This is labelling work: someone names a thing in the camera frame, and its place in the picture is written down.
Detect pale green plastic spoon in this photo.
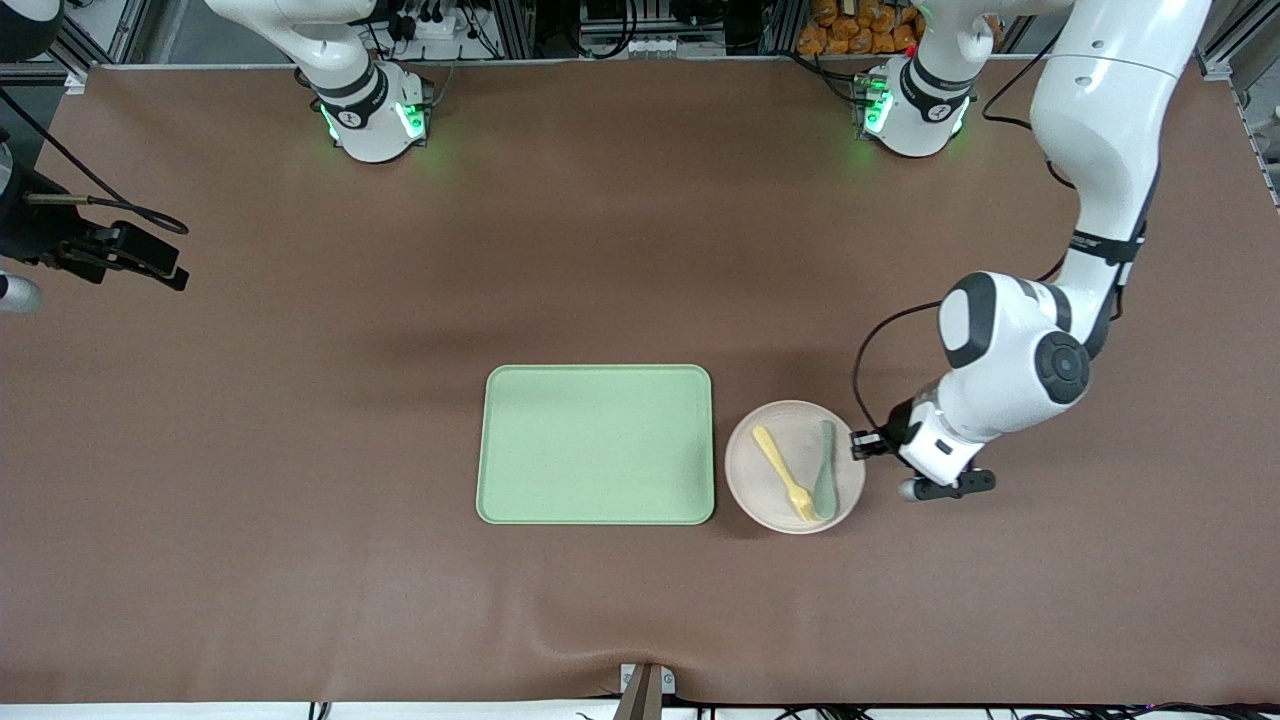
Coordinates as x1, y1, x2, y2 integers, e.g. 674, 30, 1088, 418
810, 420, 839, 521

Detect yellow plastic fork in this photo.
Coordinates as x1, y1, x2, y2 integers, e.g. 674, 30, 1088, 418
752, 425, 816, 524

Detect round beige plate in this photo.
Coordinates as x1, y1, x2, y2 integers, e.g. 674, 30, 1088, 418
725, 400, 867, 535

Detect light green rectangular tray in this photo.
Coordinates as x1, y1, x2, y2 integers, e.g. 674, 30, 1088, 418
476, 364, 716, 526

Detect brown table mat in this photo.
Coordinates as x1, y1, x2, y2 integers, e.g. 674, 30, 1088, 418
0, 58, 1280, 706

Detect white power strip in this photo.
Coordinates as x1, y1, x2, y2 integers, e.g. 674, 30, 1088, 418
385, 8, 461, 41

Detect orange snack bag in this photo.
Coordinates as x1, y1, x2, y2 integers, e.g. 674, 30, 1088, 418
797, 0, 926, 56

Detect white connector box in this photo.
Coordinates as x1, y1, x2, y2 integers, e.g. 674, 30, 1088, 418
580, 35, 727, 59

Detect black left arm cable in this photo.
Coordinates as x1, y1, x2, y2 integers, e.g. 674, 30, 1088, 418
852, 30, 1146, 441

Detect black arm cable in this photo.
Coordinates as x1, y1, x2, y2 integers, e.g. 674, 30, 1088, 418
852, 30, 1146, 441
0, 88, 189, 236

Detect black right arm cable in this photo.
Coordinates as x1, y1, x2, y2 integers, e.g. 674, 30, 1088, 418
0, 88, 189, 236

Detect aluminium frame rail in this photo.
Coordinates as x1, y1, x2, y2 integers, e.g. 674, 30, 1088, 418
55, 15, 146, 93
1200, 0, 1280, 81

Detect metal table edge bracket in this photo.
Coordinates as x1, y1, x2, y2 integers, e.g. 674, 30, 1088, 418
612, 663, 677, 720

